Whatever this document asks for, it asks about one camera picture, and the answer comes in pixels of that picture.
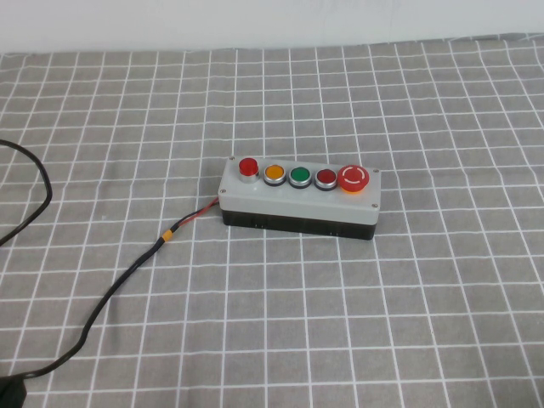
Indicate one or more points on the dark red push button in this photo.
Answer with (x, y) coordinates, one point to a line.
(326, 177)

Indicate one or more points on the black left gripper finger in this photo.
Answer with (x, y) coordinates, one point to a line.
(12, 384)
(10, 400)

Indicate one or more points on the green push button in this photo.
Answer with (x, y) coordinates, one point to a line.
(300, 174)

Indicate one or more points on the red mushroom emergency stop button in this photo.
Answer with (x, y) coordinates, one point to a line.
(353, 176)

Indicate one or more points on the yellow push button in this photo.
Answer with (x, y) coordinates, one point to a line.
(274, 172)

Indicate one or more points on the grey and black button box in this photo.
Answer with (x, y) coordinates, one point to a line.
(297, 204)

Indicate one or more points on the red indicator lamp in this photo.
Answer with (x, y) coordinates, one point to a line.
(248, 167)

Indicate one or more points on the grey checked tablecloth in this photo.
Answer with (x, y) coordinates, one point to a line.
(382, 306)

